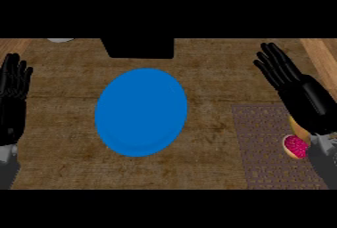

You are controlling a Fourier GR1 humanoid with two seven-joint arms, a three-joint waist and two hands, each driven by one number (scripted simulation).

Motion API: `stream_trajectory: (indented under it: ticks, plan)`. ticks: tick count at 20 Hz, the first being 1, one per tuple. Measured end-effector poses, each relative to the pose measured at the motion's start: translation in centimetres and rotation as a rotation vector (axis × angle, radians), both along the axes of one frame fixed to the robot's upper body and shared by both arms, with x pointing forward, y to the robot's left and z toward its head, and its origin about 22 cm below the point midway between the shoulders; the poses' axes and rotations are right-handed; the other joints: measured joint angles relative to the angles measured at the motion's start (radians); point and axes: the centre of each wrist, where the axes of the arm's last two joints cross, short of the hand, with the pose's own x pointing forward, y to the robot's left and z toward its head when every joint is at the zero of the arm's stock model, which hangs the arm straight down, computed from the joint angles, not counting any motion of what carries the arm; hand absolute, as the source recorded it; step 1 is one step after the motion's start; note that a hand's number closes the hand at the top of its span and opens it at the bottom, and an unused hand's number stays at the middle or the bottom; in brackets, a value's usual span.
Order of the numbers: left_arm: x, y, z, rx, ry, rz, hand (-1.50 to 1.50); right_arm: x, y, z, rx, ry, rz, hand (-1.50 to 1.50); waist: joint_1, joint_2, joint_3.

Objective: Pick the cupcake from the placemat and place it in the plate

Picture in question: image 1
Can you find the pale wooden board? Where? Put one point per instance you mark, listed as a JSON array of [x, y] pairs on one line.
[[322, 62]]

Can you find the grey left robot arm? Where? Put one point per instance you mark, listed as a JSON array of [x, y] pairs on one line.
[[6, 167]]

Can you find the purple woven placemat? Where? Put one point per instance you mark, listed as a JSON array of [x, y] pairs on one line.
[[269, 148]]

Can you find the black appliance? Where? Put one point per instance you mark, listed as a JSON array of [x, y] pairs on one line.
[[139, 48]]

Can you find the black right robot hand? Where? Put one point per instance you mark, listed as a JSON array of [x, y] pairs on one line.
[[306, 101]]

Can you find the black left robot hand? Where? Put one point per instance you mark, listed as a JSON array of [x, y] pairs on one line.
[[10, 98]]

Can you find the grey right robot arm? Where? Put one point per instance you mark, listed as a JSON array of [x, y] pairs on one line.
[[324, 160]]

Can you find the blue plate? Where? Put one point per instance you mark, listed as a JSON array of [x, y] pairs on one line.
[[141, 112]]

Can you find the pale grey object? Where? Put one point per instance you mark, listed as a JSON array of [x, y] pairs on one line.
[[59, 39]]

